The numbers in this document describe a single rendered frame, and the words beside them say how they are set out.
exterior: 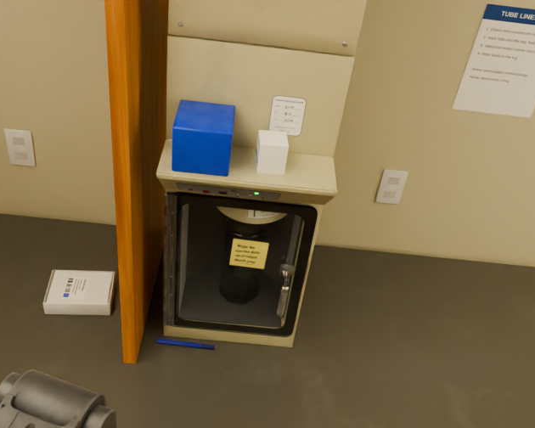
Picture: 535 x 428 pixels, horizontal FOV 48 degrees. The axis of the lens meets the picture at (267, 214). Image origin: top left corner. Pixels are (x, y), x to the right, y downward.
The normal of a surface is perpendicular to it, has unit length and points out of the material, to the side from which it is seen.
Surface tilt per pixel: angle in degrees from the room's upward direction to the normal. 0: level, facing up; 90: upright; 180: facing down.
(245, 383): 0
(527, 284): 0
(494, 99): 90
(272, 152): 90
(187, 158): 90
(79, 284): 0
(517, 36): 90
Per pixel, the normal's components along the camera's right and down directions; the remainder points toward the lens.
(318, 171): 0.11, -0.78
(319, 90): -0.02, 0.62
